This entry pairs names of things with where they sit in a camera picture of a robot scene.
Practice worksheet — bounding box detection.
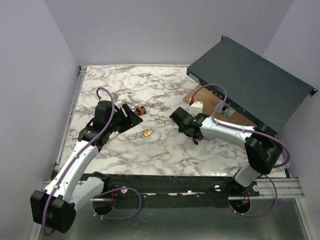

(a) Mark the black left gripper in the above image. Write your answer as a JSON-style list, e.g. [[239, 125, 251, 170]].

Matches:
[[107, 103, 143, 134]]

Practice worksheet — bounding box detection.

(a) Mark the orange black padlock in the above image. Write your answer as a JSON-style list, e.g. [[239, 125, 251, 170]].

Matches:
[[134, 106, 147, 116]]

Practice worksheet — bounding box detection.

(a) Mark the brass padlock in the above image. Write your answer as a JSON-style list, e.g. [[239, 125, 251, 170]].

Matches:
[[140, 128, 155, 138]]

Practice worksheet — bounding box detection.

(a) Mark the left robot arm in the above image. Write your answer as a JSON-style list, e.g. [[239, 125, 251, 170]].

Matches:
[[30, 100, 143, 233]]

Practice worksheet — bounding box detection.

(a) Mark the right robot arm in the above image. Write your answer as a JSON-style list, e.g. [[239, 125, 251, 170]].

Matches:
[[170, 107, 284, 196]]

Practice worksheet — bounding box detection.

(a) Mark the wooden board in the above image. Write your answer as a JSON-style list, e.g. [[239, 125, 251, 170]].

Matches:
[[183, 85, 258, 140]]

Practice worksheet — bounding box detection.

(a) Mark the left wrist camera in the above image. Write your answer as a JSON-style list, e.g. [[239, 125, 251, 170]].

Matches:
[[111, 92, 119, 102]]

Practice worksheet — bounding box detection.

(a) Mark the metal bracket stand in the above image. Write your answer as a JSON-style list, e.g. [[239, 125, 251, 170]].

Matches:
[[214, 103, 236, 119]]

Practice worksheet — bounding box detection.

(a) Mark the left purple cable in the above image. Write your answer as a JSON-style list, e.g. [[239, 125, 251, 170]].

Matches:
[[41, 87, 116, 237]]

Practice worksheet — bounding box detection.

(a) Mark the purple cable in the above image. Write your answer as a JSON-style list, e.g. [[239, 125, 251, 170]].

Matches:
[[191, 83, 292, 171], [41, 87, 116, 237]]

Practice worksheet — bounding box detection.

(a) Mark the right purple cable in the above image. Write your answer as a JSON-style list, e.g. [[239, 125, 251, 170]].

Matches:
[[191, 83, 292, 171]]

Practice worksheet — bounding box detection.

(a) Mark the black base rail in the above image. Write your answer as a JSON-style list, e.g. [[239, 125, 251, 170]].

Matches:
[[92, 172, 260, 213]]

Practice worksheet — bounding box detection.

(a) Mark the dark network switch box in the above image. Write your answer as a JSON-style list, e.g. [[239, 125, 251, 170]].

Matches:
[[186, 36, 318, 134]]

